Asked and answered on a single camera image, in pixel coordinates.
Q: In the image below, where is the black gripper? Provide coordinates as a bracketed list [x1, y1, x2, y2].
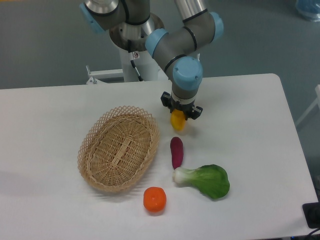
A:
[160, 91, 203, 121]

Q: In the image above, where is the yellow mango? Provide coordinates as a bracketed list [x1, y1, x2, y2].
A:
[170, 109, 186, 131]

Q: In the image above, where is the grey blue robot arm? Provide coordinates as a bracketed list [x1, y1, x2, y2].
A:
[79, 0, 224, 120]

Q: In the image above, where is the purple sweet potato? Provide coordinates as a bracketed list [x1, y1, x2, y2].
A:
[170, 137, 184, 169]

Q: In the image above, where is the woven wicker basket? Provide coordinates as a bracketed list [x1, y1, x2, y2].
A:
[77, 106, 160, 193]

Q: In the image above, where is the green bok choy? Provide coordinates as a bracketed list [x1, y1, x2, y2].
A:
[172, 164, 230, 200]

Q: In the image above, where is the orange tangerine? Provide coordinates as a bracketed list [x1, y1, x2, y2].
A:
[143, 186, 167, 213]

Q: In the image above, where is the blue object top right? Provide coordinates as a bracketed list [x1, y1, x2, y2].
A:
[295, 0, 320, 22]

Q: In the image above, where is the black device at table edge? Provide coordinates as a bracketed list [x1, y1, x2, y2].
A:
[302, 202, 320, 229]

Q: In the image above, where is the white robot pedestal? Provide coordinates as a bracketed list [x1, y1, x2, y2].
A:
[86, 48, 169, 85]

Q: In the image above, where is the black cable on pedestal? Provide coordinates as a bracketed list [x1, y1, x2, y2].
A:
[127, 39, 145, 82]

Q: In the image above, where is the white frame at right edge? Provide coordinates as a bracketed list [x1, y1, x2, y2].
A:
[295, 84, 320, 130]

